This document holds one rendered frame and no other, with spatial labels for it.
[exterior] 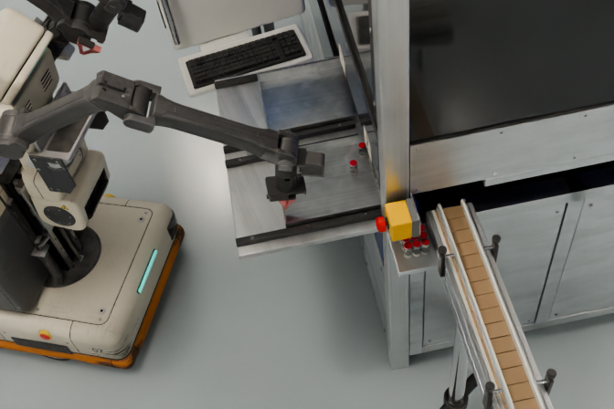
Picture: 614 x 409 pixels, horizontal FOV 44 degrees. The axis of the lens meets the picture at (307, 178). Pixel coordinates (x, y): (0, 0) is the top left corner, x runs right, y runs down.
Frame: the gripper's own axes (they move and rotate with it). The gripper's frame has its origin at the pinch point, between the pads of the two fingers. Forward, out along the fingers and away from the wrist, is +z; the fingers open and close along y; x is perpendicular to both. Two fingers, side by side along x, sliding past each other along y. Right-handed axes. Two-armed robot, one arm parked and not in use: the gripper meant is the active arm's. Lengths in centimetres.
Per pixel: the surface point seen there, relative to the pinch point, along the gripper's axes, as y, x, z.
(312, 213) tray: 7.2, -2.1, 2.0
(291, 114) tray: 7.2, 36.5, 1.9
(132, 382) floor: -55, 3, 100
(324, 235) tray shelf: 9.3, -9.9, 1.9
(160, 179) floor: -41, 98, 98
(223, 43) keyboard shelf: -10, 86, 13
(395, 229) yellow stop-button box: 23.9, -21.6, -13.6
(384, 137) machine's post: 20.5, -12.5, -37.5
